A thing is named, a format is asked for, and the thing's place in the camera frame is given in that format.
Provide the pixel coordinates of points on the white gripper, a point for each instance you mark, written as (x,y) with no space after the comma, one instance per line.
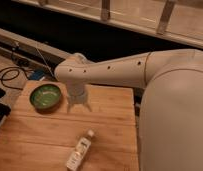
(77,94)

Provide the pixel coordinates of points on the clear plastic bottle white cap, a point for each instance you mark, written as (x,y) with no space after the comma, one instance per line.
(80,151)

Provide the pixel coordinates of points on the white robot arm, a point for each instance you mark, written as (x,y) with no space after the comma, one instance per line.
(170,134)

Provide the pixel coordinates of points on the green ceramic bowl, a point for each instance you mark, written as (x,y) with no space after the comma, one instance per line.
(45,96)

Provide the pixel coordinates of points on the blue power adapter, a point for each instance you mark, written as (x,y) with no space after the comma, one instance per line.
(37,75)

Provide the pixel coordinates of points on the metal window frame rail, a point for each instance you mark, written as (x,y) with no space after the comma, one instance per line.
(175,20)

